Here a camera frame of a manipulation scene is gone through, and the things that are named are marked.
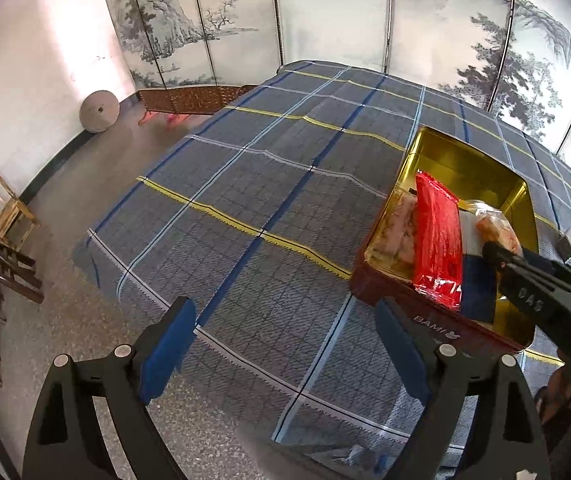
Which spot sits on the white and blue snack packet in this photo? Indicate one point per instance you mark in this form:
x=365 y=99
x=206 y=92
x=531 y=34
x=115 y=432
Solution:
x=475 y=280

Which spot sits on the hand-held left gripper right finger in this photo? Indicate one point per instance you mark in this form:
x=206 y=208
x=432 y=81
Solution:
x=405 y=350

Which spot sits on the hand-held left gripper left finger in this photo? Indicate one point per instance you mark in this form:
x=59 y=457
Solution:
x=168 y=355

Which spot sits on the gold tin box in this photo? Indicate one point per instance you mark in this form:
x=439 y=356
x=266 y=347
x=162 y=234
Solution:
x=465 y=160

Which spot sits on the grey-green snack packet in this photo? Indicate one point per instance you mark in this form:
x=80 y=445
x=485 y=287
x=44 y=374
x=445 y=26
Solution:
x=569 y=244

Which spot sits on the light wooden chair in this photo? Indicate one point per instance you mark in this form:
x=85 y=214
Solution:
x=0 y=200

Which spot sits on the painted folding screen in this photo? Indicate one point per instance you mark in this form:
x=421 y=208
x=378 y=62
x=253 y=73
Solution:
x=340 y=10

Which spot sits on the person's right hand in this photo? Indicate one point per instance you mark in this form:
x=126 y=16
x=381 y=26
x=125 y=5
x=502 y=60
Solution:
x=565 y=382

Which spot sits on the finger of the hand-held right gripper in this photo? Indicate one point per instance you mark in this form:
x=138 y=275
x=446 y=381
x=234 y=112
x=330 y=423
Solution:
x=505 y=257

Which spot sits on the pale snack packet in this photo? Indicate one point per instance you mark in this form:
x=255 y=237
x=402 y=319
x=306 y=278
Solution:
x=400 y=235

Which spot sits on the round stone disc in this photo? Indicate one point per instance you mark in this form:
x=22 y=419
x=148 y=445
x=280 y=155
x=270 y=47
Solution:
x=99 y=111

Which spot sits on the wooden lattice panel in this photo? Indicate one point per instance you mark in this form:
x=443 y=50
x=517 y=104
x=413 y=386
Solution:
x=190 y=99

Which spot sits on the grey plaid blanket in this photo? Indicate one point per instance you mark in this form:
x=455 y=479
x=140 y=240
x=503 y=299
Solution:
x=265 y=210

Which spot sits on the clear pastry packet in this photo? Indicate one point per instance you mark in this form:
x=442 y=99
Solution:
x=498 y=230

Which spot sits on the red snack packet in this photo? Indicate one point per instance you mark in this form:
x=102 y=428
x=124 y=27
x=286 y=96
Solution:
x=438 y=240

